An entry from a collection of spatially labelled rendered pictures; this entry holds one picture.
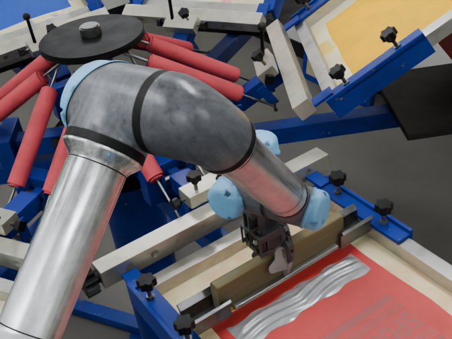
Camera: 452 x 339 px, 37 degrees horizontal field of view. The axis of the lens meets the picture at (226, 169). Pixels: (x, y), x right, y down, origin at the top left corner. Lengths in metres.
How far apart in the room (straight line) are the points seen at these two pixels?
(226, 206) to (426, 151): 2.55
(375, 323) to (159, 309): 0.46
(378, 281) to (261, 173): 0.65
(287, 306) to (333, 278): 0.13
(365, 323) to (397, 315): 0.07
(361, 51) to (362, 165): 1.63
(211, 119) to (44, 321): 0.33
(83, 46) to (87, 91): 1.03
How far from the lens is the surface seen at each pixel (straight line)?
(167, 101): 0.85
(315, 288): 1.54
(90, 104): 0.91
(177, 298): 1.57
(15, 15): 2.75
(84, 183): 0.89
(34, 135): 1.94
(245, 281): 1.47
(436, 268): 1.56
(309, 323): 1.48
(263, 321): 1.48
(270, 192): 1.05
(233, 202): 1.22
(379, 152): 3.68
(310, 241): 1.54
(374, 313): 1.50
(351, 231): 1.61
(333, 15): 2.29
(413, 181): 3.47
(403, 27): 1.98
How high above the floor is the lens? 2.06
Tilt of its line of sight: 35 degrees down
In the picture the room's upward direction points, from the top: 8 degrees counter-clockwise
